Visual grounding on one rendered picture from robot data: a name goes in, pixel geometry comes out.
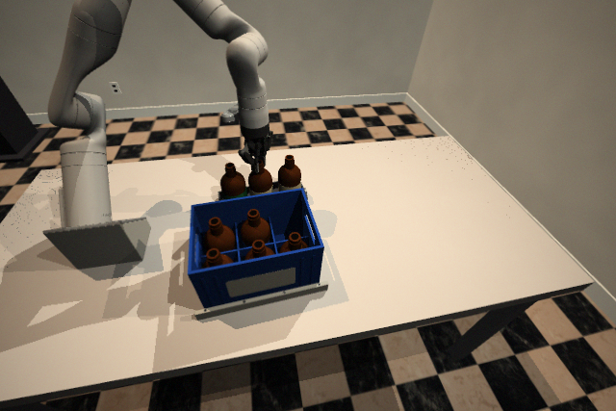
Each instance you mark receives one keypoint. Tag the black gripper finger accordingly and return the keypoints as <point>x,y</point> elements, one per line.
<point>246,155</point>
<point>265,148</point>

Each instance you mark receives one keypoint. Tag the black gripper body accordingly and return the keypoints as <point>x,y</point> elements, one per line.
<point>253,135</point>

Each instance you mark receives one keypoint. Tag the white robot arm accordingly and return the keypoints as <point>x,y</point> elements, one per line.
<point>92,38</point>

